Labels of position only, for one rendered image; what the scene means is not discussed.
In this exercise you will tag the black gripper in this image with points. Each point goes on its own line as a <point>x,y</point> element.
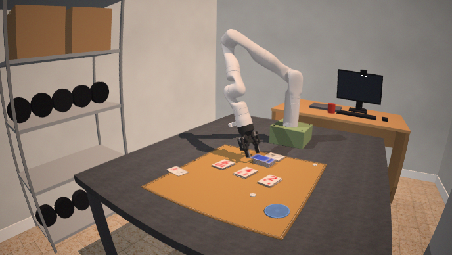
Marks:
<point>247,137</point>

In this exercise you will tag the white card with red markings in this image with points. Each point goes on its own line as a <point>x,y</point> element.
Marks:
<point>223,164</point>

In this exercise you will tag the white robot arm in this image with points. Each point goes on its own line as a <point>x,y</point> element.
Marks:
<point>263,57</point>

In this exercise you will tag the blue round disc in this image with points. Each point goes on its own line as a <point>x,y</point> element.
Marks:
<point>277,211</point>

